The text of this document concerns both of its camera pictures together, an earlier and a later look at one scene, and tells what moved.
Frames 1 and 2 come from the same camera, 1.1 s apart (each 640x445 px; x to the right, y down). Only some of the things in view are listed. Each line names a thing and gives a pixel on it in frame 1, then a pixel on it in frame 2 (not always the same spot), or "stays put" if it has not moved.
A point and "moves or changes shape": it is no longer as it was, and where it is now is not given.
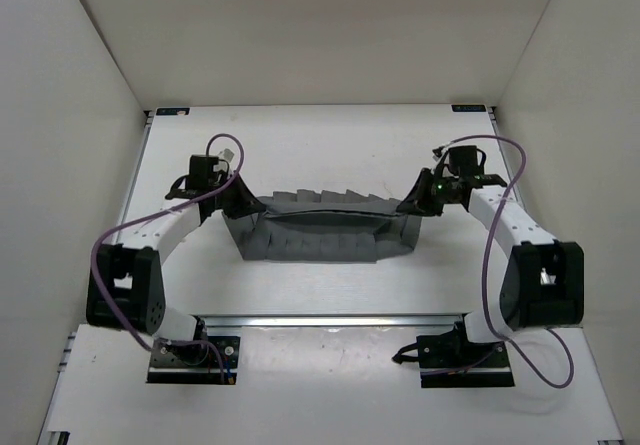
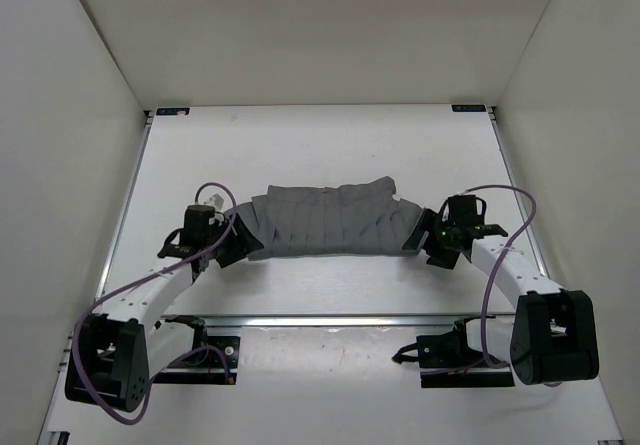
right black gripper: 418,202 to 430,222
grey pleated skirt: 304,225 moves or changes shape
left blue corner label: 172,111 stays put
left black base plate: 195,363 stays put
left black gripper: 246,204 to 242,243
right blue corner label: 469,108 stays put
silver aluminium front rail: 334,320 stays put
